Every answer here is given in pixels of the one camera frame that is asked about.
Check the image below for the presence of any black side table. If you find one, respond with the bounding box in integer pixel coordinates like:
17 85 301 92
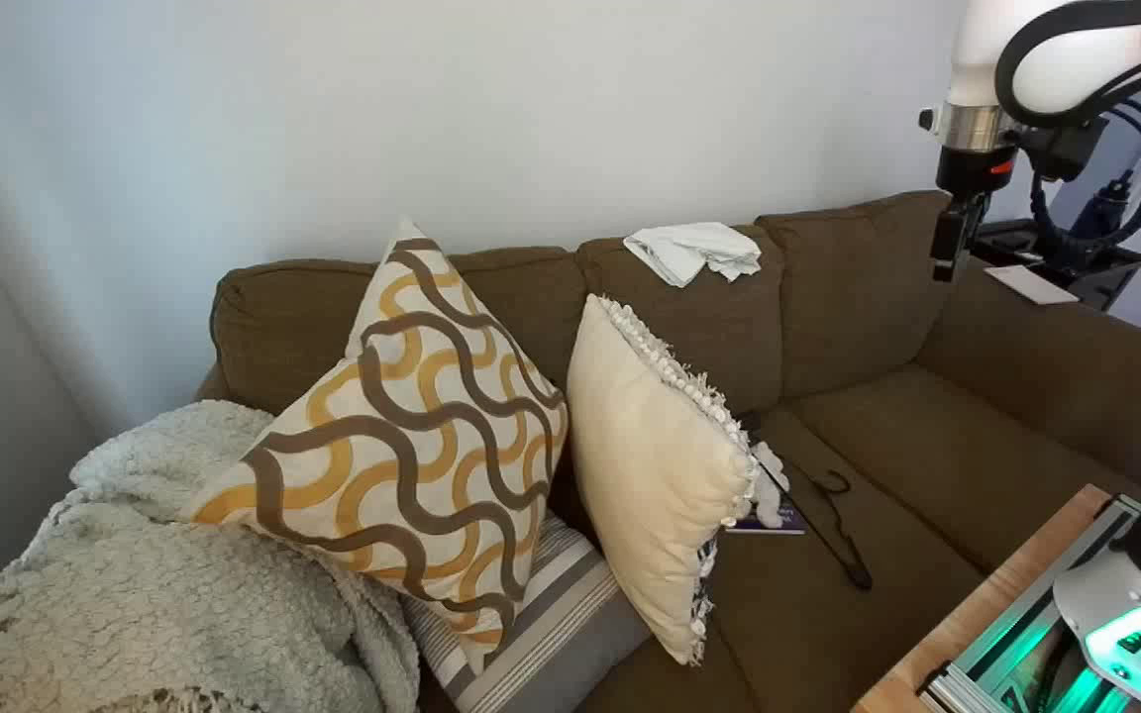
963 216 1141 315

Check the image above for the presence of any black clothes hanger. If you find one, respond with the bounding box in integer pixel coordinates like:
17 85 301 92
780 468 881 595

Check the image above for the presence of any white towel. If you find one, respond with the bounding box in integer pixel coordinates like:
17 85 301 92
619 218 765 292

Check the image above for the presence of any fringed woven throw pillow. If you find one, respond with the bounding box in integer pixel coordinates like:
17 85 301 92
564 288 759 669

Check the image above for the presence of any wavy patterned throw pillow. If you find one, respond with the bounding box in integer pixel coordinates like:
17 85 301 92
188 218 572 678

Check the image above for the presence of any grey striped cushion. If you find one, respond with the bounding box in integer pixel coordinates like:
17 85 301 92
403 513 655 713

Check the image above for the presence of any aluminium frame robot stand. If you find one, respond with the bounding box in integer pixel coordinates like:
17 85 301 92
920 493 1141 713

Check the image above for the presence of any small white crumpled cloth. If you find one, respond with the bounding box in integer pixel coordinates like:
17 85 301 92
745 435 796 531

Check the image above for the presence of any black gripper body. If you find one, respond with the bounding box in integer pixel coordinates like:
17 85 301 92
930 142 1022 218

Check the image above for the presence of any grey knit blanket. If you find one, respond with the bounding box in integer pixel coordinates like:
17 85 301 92
0 395 425 713

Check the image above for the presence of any brown fabric sofa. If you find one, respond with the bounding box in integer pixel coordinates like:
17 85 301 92
195 187 1141 713

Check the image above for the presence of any white paper sheet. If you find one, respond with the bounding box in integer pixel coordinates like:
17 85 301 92
983 262 1082 309

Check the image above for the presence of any purple flat book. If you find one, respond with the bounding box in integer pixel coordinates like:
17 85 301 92
722 507 811 542

